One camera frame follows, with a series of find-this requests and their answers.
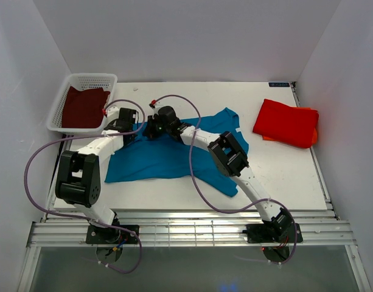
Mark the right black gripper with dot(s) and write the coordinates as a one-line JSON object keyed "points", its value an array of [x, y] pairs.
{"points": [[150, 131]]}

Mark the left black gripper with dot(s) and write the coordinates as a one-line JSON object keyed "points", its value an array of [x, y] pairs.
{"points": [[114, 124]]}

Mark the blue t shirt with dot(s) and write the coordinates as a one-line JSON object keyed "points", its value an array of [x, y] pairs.
{"points": [[166, 158]]}

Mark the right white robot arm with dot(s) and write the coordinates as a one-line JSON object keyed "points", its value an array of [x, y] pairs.
{"points": [[231, 161]]}

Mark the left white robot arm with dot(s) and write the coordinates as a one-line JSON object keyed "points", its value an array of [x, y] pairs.
{"points": [[79, 179]]}

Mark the dark red t shirt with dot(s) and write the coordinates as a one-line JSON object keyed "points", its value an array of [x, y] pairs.
{"points": [[84, 109]]}

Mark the white plastic basket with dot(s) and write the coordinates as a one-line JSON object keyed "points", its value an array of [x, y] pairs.
{"points": [[81, 82]]}

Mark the blue label sticker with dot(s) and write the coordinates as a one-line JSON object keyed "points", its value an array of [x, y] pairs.
{"points": [[279, 84]]}

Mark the red folded t shirt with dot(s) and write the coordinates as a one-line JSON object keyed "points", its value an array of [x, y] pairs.
{"points": [[269, 105]]}

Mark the orange folded t shirt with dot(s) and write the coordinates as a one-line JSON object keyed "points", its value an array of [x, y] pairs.
{"points": [[296, 127]]}

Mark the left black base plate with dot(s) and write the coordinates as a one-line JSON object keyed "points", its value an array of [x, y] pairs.
{"points": [[128, 232]]}

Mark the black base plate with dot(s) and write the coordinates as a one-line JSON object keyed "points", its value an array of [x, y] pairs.
{"points": [[259, 233], [128, 232]]}

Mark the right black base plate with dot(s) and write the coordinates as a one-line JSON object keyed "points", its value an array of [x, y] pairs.
{"points": [[259, 233]]}

